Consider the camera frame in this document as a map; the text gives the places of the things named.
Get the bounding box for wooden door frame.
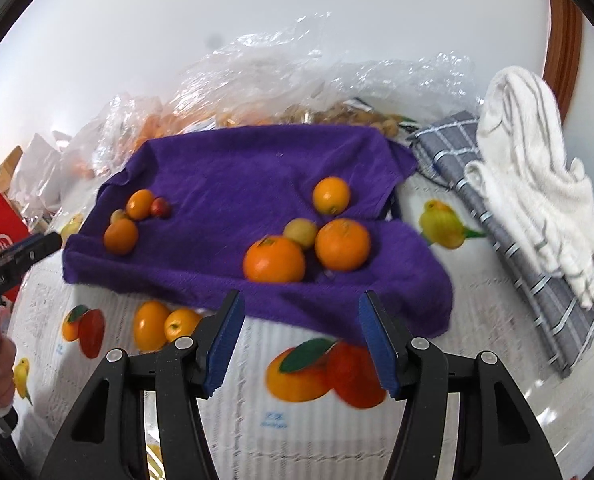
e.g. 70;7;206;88
544;0;584;128

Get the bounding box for small orange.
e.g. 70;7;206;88
312;176;352;216
126;189;156;221

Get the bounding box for grey checked cloth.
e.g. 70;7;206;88
408;110;594;378

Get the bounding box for fruit-printed tablecloth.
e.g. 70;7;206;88
7;170;594;480

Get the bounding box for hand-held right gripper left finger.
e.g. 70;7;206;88
38;290;246;480

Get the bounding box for white plastic bag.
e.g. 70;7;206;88
12;132;74;217

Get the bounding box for oval orange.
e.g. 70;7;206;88
133;300;172;353

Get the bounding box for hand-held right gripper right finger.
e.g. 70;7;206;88
358;290;563;480

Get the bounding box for cardboard box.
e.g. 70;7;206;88
0;145;24;201

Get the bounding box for large clear plastic bag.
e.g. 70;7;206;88
172;10;478;138

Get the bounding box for person's left hand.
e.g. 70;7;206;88
0;307;18;409

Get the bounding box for large orange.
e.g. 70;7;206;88
315;217;372;272

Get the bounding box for white striped towel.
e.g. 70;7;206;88
463;66;594;311

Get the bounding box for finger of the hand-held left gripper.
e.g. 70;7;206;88
0;231;62;286

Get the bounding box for yellow pear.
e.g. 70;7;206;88
283;217;319;250

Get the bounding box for purple towel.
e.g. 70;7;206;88
62;125;454;346

